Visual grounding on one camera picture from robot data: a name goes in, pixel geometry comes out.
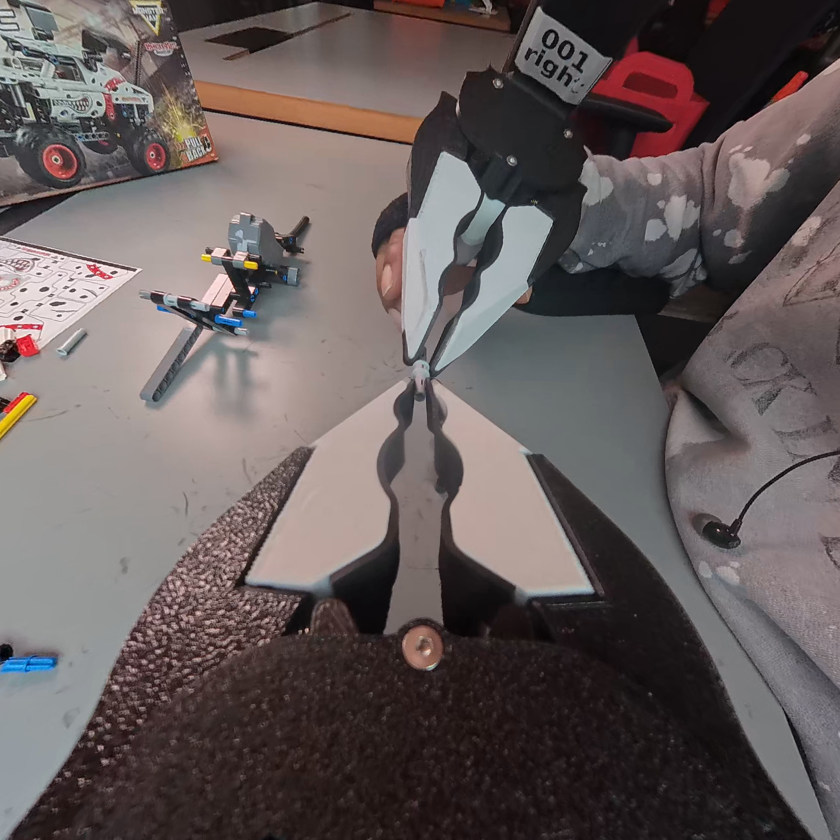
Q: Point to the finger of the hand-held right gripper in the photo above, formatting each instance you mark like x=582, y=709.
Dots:
x=512, y=256
x=433, y=223

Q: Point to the small grey tube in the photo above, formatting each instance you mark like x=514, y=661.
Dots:
x=71, y=342

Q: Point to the grey table with wooden edge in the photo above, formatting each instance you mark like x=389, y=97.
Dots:
x=341, y=72

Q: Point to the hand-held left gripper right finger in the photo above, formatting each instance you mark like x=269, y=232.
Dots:
x=512, y=518

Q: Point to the grey axle pin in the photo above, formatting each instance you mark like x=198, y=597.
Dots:
x=422, y=367

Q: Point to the person's right hand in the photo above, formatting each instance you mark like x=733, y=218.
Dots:
x=390, y=275

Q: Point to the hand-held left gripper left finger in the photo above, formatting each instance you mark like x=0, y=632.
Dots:
x=315, y=525

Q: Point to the red plastic case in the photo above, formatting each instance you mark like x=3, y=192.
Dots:
x=649, y=98

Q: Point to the white sticker sheet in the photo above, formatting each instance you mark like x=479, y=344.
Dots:
x=59, y=295

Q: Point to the pile of blue black pins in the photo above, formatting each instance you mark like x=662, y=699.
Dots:
x=26, y=664

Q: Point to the brick vehicle chassis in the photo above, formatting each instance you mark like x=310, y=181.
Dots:
x=243, y=262

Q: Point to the person's right forearm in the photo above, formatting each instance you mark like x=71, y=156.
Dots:
x=709, y=197

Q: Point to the pile of red white bricks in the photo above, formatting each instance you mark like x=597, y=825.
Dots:
x=26, y=346

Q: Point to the yellow brick beam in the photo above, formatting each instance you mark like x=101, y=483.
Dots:
x=16, y=417

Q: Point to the person's grey printed hoodie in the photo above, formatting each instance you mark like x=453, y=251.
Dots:
x=774, y=426

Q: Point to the toy truck box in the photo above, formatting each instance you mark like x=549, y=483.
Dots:
x=79, y=98

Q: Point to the grey desk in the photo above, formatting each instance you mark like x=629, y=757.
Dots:
x=197, y=525

